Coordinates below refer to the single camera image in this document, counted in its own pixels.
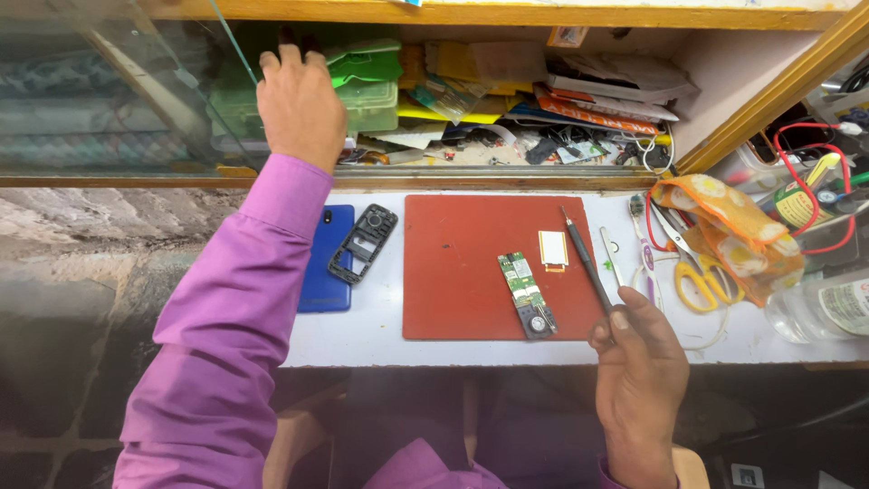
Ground person's right hand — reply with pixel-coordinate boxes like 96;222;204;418
588;285;691;457

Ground person's left hand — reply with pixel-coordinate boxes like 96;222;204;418
257;26;349;176

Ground dark grey precision screwdriver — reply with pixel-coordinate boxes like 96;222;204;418
559;206;615;316

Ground green plastic organizer boxes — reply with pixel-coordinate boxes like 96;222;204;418
209;39;404;134

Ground white purple toothbrush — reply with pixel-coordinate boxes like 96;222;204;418
628;194;664;312

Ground metal tweezers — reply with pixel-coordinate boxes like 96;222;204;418
599;226;626;290

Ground green phone circuit board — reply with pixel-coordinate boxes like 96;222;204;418
497;252;559;340

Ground small phone display module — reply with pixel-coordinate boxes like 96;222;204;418
538;230;570;273

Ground blue smartphone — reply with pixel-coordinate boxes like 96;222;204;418
297;204;356;314

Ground orange floral cloth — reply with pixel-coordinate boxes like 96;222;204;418
650;174;806;308

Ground clear plastic bottle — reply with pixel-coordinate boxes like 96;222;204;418
765;268;869;342

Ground glass sliding door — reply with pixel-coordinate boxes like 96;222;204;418
0;0;267;179

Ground red rubber work mat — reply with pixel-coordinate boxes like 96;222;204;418
402;194;606;342

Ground person's purple shirt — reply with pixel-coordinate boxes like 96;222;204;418
362;437;629;489

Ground green labelled bottle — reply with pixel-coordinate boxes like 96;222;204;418
773;178;837;230

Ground wooden cabinet with clutter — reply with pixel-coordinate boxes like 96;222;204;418
0;0;869;190

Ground white cable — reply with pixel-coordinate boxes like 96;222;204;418
631;250;733;351

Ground yellow handled scissors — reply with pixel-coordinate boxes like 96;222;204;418
649;200;746;315

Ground black phone frame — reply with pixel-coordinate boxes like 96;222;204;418
327;204;399;285

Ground red cable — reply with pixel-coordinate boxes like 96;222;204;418
644;122;858;256

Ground tray of tools and cables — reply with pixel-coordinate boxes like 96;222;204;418
706;58;869;273

